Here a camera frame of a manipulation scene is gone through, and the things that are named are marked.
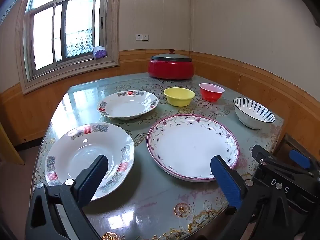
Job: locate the scalloped white plate red characters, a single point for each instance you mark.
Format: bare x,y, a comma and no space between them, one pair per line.
82,155

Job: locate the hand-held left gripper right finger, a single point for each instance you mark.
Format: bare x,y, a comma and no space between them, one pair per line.
225,180

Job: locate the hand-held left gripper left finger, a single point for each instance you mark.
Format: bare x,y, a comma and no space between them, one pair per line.
92,177

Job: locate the yellow plastic bowl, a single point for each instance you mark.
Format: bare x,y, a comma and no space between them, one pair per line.
178,97

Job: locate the pink-rimmed floral plate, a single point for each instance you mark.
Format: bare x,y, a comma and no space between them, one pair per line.
190,145

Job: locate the grey pot lid red knob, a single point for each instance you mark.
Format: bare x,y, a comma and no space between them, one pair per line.
172,57

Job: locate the purple tissue box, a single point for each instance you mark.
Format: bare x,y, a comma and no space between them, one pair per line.
99,53

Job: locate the white wall socket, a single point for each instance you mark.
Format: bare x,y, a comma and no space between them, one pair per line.
138,36
145,37

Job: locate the red plastic bowl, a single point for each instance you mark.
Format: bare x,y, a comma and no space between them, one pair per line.
211,93

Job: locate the window with stone frame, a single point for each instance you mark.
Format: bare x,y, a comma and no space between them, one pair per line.
45,37

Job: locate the round white plate red characters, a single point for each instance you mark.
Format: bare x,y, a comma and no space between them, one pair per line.
125,106

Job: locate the red electric pot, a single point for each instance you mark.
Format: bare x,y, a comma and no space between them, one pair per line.
170,70

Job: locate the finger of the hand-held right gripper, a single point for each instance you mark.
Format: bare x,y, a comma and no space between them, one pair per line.
300,158
260,152

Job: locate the blue striped ceramic bowl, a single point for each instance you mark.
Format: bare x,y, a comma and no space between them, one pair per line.
252,116

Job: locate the wooden stool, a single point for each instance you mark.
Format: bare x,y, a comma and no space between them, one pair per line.
287,142

